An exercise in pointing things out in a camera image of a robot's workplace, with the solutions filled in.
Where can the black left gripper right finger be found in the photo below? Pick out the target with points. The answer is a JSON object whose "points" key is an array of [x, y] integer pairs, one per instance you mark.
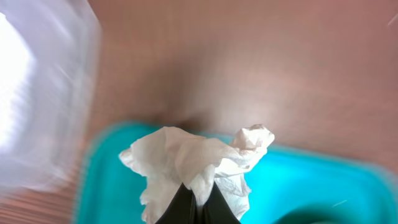
{"points": [[216, 210]]}

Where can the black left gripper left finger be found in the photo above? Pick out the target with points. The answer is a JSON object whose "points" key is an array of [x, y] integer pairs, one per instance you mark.
{"points": [[182, 208]]}

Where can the white napkin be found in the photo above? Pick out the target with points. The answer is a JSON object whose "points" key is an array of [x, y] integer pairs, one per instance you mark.
{"points": [[171, 157]]}

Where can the teal serving tray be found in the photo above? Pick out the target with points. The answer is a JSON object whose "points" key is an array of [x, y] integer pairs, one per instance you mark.
{"points": [[285, 180]]}

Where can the clear plastic bin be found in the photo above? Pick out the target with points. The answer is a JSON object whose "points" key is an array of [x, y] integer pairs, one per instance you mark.
{"points": [[49, 54]]}

